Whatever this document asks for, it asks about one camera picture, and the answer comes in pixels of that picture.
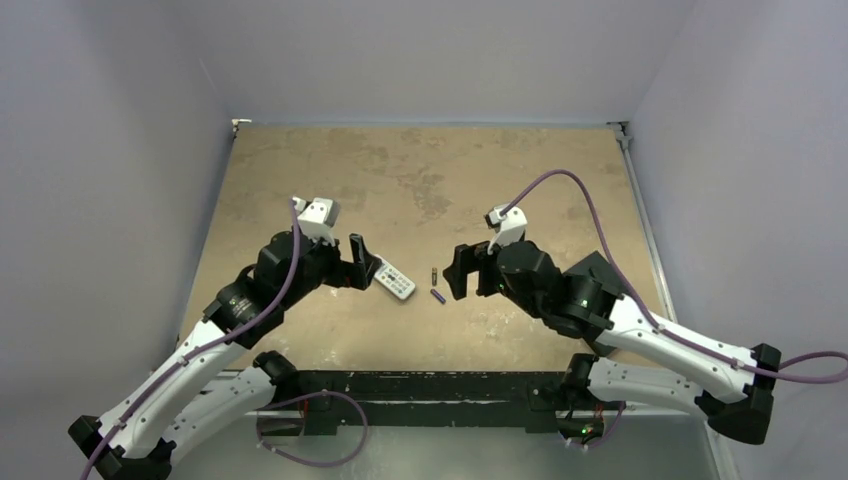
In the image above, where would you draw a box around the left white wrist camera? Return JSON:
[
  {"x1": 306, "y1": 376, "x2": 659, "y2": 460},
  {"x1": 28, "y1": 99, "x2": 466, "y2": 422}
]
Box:
[{"x1": 292, "y1": 196, "x2": 341, "y2": 246}]

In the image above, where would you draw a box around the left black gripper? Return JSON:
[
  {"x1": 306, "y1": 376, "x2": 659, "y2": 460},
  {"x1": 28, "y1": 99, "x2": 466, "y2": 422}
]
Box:
[{"x1": 280, "y1": 228, "x2": 379, "y2": 308}]

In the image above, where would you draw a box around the purple battery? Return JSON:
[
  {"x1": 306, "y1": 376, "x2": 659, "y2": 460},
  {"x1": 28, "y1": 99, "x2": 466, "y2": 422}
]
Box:
[{"x1": 430, "y1": 289, "x2": 446, "y2": 305}]

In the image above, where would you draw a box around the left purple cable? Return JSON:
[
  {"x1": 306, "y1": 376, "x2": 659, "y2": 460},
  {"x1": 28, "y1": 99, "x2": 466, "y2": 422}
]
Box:
[{"x1": 79, "y1": 198, "x2": 303, "y2": 480}]

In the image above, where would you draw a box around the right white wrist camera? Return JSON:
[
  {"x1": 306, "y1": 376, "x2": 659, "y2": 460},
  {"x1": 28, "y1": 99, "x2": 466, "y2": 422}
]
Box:
[{"x1": 484, "y1": 204, "x2": 527, "y2": 255}]

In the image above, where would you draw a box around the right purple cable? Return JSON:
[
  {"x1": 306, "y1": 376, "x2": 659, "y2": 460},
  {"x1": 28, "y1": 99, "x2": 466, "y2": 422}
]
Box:
[{"x1": 498, "y1": 170, "x2": 848, "y2": 385}]

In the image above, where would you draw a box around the black flat plate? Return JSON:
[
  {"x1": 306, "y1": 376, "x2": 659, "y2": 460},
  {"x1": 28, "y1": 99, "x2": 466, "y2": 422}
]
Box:
[{"x1": 566, "y1": 251, "x2": 625, "y2": 357}]

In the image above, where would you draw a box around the white remote control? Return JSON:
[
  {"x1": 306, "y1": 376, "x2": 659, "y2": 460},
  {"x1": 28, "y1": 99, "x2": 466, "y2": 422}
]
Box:
[{"x1": 374, "y1": 259, "x2": 416, "y2": 302}]

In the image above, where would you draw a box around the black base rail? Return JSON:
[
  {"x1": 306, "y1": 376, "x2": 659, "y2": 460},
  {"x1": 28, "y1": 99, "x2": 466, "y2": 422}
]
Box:
[{"x1": 269, "y1": 370, "x2": 618, "y2": 436}]

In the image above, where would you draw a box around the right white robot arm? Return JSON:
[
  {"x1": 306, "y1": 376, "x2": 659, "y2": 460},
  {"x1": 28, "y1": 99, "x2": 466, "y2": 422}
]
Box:
[{"x1": 443, "y1": 241, "x2": 781, "y2": 445}]

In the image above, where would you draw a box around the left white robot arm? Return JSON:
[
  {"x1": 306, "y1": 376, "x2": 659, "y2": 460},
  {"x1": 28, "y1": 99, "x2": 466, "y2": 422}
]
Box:
[{"x1": 68, "y1": 228, "x2": 383, "y2": 479}]

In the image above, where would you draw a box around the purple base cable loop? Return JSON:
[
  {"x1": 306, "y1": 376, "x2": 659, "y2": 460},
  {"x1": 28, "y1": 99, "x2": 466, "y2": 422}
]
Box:
[{"x1": 255, "y1": 390, "x2": 370, "y2": 469}]

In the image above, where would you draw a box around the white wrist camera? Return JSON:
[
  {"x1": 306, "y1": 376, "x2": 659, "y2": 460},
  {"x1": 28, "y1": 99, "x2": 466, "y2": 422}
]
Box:
[
  {"x1": 292, "y1": 196, "x2": 341, "y2": 246},
  {"x1": 484, "y1": 204, "x2": 527, "y2": 255}
]

